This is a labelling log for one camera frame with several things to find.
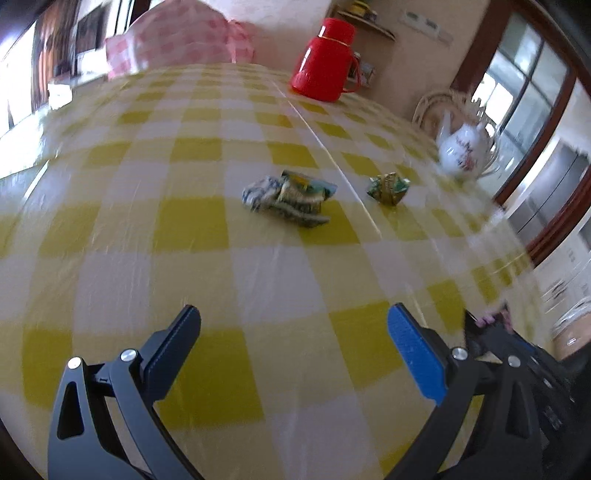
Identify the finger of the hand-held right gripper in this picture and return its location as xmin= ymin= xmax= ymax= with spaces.
xmin=463 ymin=308 xmax=532 ymax=365

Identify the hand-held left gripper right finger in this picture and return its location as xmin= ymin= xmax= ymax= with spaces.
xmin=388 ymin=302 xmax=543 ymax=480

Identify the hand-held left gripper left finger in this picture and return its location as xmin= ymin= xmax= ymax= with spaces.
xmin=46 ymin=305 xmax=204 ymax=480

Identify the purple snack packet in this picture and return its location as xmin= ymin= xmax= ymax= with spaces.
xmin=480 ymin=308 xmax=512 ymax=334

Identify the white rimmed container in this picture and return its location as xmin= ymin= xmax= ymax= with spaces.
xmin=551 ymin=298 xmax=591 ymax=361

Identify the yellow checked tablecloth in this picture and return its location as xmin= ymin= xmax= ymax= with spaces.
xmin=0 ymin=62 xmax=543 ymax=480

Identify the crumpled blue white wrapper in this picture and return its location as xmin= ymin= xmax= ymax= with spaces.
xmin=242 ymin=175 xmax=283 ymax=214

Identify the green and gold snack packet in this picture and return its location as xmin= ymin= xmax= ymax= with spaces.
xmin=272 ymin=170 xmax=338 ymax=228

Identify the white floral teapot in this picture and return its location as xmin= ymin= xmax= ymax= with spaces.
xmin=436 ymin=111 xmax=492 ymax=178

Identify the wooden framed glass door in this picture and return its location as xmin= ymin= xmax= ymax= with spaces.
xmin=450 ymin=0 xmax=591 ymax=268

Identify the pink checked food cover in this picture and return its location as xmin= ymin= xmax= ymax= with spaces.
xmin=105 ymin=0 xmax=256 ymax=81

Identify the red thermos jug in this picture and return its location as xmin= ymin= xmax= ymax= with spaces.
xmin=290 ymin=17 xmax=362 ymax=102

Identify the brown curtain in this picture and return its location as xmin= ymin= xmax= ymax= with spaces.
xmin=34 ymin=0 xmax=77 ymax=77

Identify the black television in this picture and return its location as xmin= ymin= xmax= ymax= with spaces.
xmin=76 ymin=7 xmax=107 ymax=51

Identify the wooden corner shelf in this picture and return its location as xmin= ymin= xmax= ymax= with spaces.
xmin=333 ymin=0 xmax=398 ymax=43

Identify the white wall socket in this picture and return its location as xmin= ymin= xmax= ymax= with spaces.
xmin=399 ymin=11 xmax=453 ymax=44

